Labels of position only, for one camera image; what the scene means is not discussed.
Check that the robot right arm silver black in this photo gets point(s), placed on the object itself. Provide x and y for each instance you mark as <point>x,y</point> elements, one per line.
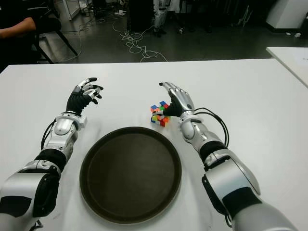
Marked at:
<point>231,183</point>

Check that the round dark brown plate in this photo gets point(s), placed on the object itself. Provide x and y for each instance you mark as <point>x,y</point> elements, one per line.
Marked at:
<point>131,173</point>

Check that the multicoloured Rubik's cube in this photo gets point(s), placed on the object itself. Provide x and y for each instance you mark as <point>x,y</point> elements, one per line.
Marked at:
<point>157,119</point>

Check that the tall black cabinet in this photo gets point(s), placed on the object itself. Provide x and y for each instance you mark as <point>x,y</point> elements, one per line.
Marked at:
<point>140,14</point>

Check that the white board panel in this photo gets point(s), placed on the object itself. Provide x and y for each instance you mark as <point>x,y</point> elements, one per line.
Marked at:
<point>67,8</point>

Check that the robot left arm silver black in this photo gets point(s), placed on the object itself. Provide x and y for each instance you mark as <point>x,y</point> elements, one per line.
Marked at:
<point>26,185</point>

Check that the black metal chair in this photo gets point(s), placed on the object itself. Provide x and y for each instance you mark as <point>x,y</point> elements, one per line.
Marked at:
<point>51,24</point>

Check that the robot right hand black silver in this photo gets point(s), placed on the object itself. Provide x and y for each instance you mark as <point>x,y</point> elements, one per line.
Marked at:
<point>181,101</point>

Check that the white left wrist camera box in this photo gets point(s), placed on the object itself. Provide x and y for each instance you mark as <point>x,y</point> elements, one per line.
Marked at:
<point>83,122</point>

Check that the seated person in black shirt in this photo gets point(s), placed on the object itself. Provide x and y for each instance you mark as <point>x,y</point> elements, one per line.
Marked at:
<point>12,50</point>

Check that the person's bare forearm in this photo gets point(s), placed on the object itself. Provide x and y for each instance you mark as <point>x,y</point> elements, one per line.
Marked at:
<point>16,27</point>

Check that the white power strip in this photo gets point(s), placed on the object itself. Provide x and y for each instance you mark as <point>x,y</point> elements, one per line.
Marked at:
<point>120,13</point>

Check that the robot left hand black silver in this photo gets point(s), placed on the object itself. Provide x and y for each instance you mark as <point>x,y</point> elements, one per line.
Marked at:
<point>75,101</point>

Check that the small white floor scrap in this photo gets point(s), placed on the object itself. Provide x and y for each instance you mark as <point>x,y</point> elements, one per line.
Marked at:
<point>297,35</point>

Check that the white cabinet with black base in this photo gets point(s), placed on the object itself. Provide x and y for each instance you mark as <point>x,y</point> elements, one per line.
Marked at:
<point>286,12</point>

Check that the white side table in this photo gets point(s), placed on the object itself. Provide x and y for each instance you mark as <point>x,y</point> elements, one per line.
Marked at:
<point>291,61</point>

